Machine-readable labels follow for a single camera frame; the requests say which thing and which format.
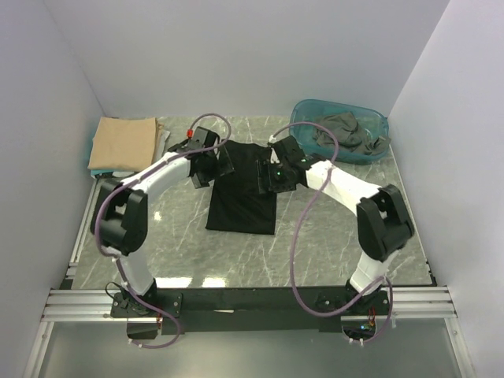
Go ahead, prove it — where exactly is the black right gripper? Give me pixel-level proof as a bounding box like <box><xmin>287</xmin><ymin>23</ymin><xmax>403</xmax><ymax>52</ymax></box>
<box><xmin>255</xmin><ymin>159</ymin><xmax>298</xmax><ymax>195</ymax></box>

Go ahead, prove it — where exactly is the black t shirt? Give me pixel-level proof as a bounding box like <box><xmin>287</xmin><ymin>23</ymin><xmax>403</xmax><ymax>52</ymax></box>
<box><xmin>206</xmin><ymin>140</ymin><xmax>276</xmax><ymax>235</ymax></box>

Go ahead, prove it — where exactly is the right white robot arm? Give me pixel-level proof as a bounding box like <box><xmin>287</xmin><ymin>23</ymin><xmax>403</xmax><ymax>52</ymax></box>
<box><xmin>257</xmin><ymin>135</ymin><xmax>415</xmax><ymax>314</ymax></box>

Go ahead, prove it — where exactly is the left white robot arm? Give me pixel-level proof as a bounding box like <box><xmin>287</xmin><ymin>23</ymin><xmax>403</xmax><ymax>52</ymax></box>
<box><xmin>91</xmin><ymin>126</ymin><xmax>233</xmax><ymax>317</ymax></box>

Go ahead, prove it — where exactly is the white folded t shirt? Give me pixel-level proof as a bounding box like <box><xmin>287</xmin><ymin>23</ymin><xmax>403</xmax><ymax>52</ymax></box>
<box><xmin>111</xmin><ymin>128</ymin><xmax>171</xmax><ymax>178</ymax></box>

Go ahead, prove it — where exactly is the grey crumpled t shirt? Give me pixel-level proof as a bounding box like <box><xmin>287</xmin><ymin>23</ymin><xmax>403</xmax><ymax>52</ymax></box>
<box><xmin>315</xmin><ymin>112</ymin><xmax>391</xmax><ymax>156</ymax></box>

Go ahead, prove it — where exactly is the teal transparent plastic bin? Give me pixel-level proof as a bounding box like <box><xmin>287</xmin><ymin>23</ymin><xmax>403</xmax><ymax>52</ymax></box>
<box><xmin>289</xmin><ymin>99</ymin><xmax>390</xmax><ymax>165</ymax></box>

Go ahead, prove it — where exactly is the tan folded t shirt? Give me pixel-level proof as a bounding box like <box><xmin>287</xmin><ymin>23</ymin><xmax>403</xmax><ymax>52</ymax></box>
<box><xmin>88</xmin><ymin>117</ymin><xmax>158</xmax><ymax>172</ymax></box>

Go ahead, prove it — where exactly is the teal folded t shirt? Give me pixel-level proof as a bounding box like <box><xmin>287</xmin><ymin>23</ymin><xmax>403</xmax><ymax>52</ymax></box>
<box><xmin>83</xmin><ymin>133</ymin><xmax>119</xmax><ymax>180</ymax></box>

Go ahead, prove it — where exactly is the black base crossbar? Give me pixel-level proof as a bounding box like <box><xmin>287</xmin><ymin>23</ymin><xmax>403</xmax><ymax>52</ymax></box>
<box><xmin>109</xmin><ymin>286</ymin><xmax>395</xmax><ymax>338</ymax></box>

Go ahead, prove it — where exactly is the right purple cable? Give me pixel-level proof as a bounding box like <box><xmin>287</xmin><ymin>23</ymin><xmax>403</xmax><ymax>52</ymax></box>
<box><xmin>271</xmin><ymin>122</ymin><xmax>395</xmax><ymax>342</ymax></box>

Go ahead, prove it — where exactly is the purple cable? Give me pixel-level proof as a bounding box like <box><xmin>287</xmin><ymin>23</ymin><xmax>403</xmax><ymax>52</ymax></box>
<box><xmin>271</xmin><ymin>122</ymin><xmax>395</xmax><ymax>342</ymax></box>
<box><xmin>94</xmin><ymin>113</ymin><xmax>232</xmax><ymax>350</ymax></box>

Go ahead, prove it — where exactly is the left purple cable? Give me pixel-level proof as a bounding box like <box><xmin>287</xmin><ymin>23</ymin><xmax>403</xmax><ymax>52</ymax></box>
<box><xmin>94</xmin><ymin>113</ymin><xmax>232</xmax><ymax>350</ymax></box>

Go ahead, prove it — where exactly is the aluminium frame rail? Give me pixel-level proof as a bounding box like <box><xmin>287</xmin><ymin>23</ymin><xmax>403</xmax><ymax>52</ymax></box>
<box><xmin>28</xmin><ymin>180</ymin><xmax>475</xmax><ymax>377</ymax></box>

